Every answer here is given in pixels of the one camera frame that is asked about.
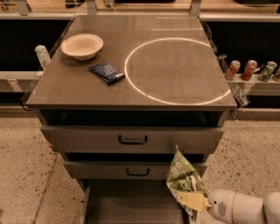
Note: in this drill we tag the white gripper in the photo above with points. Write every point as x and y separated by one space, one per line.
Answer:
218 203

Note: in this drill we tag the green jalapeno chip bag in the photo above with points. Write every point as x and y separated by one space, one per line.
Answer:
182 176

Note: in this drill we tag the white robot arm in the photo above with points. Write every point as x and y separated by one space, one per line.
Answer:
252 210

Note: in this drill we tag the open bottom drawer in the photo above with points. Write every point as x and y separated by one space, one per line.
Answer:
131 202

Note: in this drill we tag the clear plastic bag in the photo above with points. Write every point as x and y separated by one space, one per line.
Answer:
236 91

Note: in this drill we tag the middle grey drawer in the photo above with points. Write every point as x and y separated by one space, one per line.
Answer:
117 170

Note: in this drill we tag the grey drawer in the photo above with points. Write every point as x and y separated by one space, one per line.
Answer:
117 170
132 140

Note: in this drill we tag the grey drawer cabinet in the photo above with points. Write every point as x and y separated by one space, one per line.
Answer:
172 79

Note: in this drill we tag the top grey drawer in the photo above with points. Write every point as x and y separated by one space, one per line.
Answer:
132 140

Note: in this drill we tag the left red soda can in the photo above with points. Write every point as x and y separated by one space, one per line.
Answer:
232 70

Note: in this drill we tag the red soda can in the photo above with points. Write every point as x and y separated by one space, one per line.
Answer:
250 68
232 70

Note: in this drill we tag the green soda can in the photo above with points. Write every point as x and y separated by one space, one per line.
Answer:
267 71

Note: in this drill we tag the dark blue snack packet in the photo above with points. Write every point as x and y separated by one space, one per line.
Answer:
107 72

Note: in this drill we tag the white paper bowl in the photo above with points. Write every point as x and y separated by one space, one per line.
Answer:
82 47

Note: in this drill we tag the pale plastic bottle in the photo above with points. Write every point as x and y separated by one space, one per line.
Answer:
42 55

